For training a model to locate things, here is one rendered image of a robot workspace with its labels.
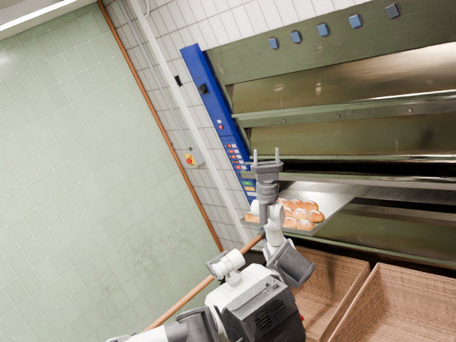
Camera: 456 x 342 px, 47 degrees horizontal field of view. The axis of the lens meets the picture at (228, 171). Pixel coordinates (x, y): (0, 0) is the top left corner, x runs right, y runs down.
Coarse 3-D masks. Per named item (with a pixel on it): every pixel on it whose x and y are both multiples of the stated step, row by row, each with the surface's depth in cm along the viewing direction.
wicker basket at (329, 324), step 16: (320, 256) 294; (336, 256) 283; (320, 272) 297; (336, 272) 286; (352, 272) 276; (368, 272) 265; (304, 288) 313; (320, 288) 301; (352, 288) 259; (304, 304) 300; (320, 304) 293; (336, 304) 288; (304, 320) 287; (320, 320) 281; (336, 320) 253; (320, 336) 247
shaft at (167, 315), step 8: (256, 240) 258; (248, 248) 255; (208, 280) 242; (200, 288) 239; (192, 296) 237; (176, 304) 233; (184, 304) 234; (168, 312) 230; (160, 320) 227; (152, 328) 225
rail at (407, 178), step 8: (304, 176) 249; (312, 176) 244; (320, 176) 240; (328, 176) 236; (336, 176) 232; (344, 176) 228; (352, 176) 224; (360, 176) 220; (368, 176) 217; (376, 176) 214; (384, 176) 210; (392, 176) 207; (400, 176) 204; (408, 176) 201; (416, 176) 199; (424, 176) 196; (432, 176) 194
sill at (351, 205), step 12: (348, 204) 259; (360, 204) 252; (372, 204) 247; (384, 204) 242; (396, 204) 238; (408, 204) 233; (420, 204) 229; (432, 204) 225; (420, 216) 227; (432, 216) 222; (444, 216) 217
